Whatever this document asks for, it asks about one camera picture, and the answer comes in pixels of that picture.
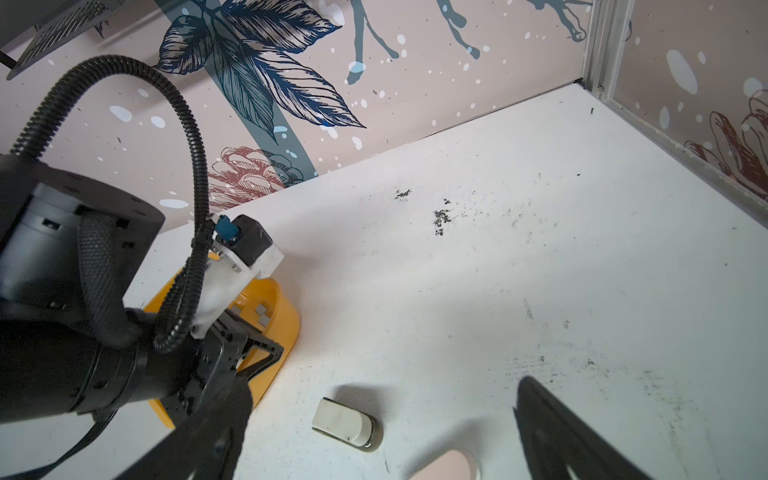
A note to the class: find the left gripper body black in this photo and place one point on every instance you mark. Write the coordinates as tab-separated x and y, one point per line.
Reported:
233	349

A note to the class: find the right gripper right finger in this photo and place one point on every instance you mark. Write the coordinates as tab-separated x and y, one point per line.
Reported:
557	444

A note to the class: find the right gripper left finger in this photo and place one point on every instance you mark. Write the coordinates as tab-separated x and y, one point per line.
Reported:
206	446

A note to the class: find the yellow plastic tray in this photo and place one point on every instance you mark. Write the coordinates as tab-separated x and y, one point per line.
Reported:
263	304

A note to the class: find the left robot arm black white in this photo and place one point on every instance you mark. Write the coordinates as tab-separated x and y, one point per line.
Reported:
70	248

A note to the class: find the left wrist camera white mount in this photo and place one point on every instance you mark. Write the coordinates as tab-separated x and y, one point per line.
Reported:
243	252

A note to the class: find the black wall basket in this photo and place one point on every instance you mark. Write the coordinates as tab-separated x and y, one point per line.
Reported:
64	26

